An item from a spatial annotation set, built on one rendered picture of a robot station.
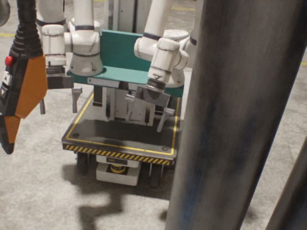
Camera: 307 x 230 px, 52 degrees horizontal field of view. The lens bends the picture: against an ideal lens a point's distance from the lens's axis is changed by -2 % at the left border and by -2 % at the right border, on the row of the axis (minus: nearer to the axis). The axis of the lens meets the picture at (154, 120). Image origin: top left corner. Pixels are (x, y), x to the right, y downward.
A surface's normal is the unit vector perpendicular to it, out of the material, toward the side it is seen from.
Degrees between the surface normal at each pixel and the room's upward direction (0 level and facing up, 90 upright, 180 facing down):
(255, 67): 90
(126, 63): 90
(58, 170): 0
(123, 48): 90
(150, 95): 66
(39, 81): 90
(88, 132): 0
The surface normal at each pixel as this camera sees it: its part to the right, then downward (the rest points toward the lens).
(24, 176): 0.10, -0.84
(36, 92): 0.70, 0.43
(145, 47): -0.43, 0.08
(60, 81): 0.04, 0.15
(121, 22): -0.11, 0.52
